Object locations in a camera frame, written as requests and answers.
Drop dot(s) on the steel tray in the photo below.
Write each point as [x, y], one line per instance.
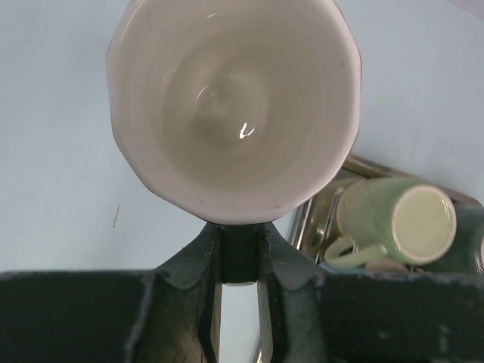
[316, 227]

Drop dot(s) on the green mug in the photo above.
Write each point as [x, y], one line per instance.
[404, 219]

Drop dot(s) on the dark teal mug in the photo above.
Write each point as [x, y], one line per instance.
[236, 112]

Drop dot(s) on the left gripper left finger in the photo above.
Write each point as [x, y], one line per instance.
[167, 314]

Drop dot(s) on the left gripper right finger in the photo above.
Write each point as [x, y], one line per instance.
[309, 315]

